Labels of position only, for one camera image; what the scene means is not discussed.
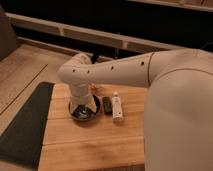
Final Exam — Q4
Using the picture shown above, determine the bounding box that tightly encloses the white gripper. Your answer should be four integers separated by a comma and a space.
69, 84, 94, 113

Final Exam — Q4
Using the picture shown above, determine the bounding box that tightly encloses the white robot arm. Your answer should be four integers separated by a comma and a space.
58, 48, 213, 171

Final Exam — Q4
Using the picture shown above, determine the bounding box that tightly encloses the dark ceramic bowl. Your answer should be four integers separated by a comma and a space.
69, 95, 101, 121

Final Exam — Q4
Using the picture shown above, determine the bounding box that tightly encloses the black rectangular remote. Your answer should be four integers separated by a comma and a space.
102, 96, 112, 114

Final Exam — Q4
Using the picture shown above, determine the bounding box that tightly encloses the dark floor mat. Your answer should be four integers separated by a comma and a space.
0, 82, 54, 169

